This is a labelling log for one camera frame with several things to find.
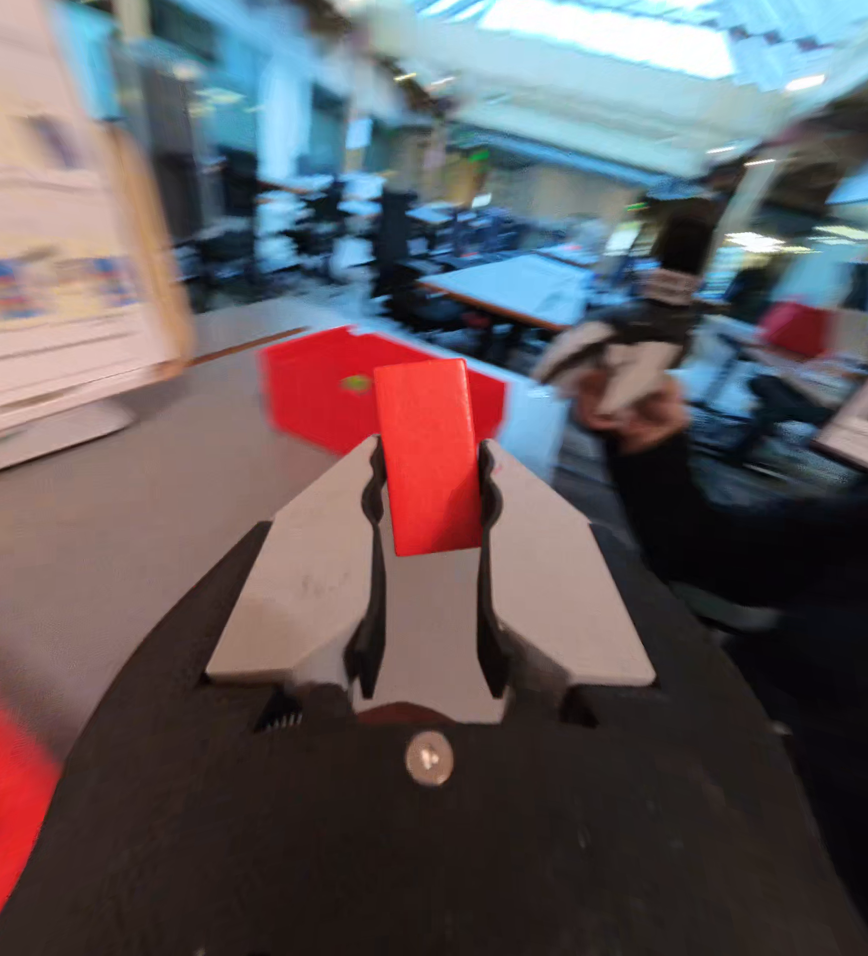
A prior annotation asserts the white poster board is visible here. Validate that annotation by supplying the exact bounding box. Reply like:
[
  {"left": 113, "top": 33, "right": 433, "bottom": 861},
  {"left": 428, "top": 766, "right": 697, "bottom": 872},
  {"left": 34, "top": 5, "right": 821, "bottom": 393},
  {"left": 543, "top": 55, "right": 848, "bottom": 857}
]
[{"left": 0, "top": 0, "right": 198, "bottom": 482}]

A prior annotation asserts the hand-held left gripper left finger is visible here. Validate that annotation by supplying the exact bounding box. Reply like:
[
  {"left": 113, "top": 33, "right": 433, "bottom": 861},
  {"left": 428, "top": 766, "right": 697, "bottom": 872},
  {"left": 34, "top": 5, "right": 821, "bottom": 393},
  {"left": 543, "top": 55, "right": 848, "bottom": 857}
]
[{"left": 206, "top": 437, "right": 388, "bottom": 701}]

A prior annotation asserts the white table with wooden edge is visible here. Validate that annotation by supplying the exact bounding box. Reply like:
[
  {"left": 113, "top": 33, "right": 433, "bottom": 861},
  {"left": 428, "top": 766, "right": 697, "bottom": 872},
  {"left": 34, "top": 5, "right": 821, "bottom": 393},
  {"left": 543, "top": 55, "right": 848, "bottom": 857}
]
[{"left": 415, "top": 252, "right": 593, "bottom": 334}]

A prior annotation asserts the red chair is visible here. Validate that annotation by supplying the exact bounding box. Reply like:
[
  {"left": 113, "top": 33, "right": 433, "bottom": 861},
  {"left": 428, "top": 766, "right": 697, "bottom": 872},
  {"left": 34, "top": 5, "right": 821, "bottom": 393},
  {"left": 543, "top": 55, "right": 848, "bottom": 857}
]
[{"left": 757, "top": 299, "right": 836, "bottom": 361}]

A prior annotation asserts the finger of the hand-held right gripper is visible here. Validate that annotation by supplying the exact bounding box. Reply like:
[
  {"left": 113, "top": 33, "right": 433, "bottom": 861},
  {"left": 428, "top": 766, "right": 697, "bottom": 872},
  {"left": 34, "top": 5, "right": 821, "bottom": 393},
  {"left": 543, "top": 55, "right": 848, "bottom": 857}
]
[
  {"left": 598, "top": 340, "right": 685, "bottom": 416},
  {"left": 533, "top": 321, "right": 616, "bottom": 391}
]

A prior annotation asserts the person's right hand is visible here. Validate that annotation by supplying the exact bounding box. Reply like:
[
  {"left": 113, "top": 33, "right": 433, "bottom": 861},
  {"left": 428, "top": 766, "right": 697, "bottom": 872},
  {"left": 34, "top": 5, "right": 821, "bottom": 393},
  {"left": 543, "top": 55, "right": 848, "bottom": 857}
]
[{"left": 574, "top": 366, "right": 694, "bottom": 454}]

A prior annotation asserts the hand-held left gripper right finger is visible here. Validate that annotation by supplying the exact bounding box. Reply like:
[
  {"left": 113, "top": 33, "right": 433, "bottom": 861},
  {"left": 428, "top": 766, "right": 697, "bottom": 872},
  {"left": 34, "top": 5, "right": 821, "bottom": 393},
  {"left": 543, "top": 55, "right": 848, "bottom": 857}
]
[{"left": 476, "top": 439, "right": 657, "bottom": 701}]

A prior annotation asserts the red rectangular block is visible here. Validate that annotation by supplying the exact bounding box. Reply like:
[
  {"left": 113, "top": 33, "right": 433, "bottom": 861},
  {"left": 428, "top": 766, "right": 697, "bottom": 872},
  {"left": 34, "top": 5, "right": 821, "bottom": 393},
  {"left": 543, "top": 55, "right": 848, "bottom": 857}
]
[{"left": 373, "top": 358, "right": 484, "bottom": 558}]

